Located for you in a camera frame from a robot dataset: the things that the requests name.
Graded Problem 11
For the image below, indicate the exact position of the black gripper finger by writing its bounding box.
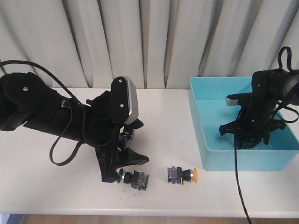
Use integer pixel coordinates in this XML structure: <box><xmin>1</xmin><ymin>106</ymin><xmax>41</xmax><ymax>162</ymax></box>
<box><xmin>95</xmin><ymin>147</ymin><xmax>120</xmax><ymax>183</ymax></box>
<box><xmin>116</xmin><ymin>119</ymin><xmax>150</xmax><ymax>168</ymax></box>

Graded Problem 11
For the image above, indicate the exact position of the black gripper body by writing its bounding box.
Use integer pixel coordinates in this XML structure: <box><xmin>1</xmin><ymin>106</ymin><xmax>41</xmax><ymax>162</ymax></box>
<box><xmin>219</xmin><ymin>93</ymin><xmax>286</xmax><ymax>148</ymax></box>
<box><xmin>79</xmin><ymin>91</ymin><xmax>126</xmax><ymax>168</ymax></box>

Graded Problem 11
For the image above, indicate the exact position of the red push button switch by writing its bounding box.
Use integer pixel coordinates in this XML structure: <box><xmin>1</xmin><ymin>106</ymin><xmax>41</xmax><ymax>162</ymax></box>
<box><xmin>237</xmin><ymin>136</ymin><xmax>259</xmax><ymax>149</ymax></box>

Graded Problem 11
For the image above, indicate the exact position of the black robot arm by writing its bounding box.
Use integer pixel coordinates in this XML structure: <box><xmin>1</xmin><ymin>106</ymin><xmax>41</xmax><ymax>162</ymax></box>
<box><xmin>0</xmin><ymin>72</ymin><xmax>128</xmax><ymax>182</ymax></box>
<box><xmin>189</xmin><ymin>69</ymin><xmax>299</xmax><ymax>171</ymax></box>

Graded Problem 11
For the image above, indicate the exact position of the light blue plastic box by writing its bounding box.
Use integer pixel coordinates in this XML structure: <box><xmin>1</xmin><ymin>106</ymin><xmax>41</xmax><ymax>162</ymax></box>
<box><xmin>188</xmin><ymin>76</ymin><xmax>299</xmax><ymax>171</ymax></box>

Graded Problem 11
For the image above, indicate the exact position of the grey curtain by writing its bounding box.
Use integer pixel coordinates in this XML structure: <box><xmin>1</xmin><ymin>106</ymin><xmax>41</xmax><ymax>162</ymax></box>
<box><xmin>0</xmin><ymin>0</ymin><xmax>299</xmax><ymax>89</ymax></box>

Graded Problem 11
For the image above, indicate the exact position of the green push button switch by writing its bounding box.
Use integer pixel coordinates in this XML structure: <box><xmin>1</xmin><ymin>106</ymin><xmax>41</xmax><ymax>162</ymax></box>
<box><xmin>117</xmin><ymin>127</ymin><xmax>135</xmax><ymax>152</ymax></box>
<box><xmin>117</xmin><ymin>168</ymin><xmax>149</xmax><ymax>191</ymax></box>

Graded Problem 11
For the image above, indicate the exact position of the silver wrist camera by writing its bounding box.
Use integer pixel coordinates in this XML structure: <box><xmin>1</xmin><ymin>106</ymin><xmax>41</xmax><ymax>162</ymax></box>
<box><xmin>110</xmin><ymin>76</ymin><xmax>139</xmax><ymax>125</ymax></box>
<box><xmin>225</xmin><ymin>94</ymin><xmax>242</xmax><ymax>106</ymax></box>

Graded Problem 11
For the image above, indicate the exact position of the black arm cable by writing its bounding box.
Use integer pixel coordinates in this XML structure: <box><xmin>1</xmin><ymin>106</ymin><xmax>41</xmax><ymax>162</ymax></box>
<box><xmin>0</xmin><ymin>60</ymin><xmax>89</xmax><ymax>166</ymax></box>
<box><xmin>233</xmin><ymin>46</ymin><xmax>299</xmax><ymax>224</ymax></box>

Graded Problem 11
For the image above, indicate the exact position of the yellow push button switch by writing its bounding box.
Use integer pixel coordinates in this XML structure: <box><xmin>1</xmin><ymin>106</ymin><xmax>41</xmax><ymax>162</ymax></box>
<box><xmin>167</xmin><ymin>166</ymin><xmax>198</xmax><ymax>185</ymax></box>

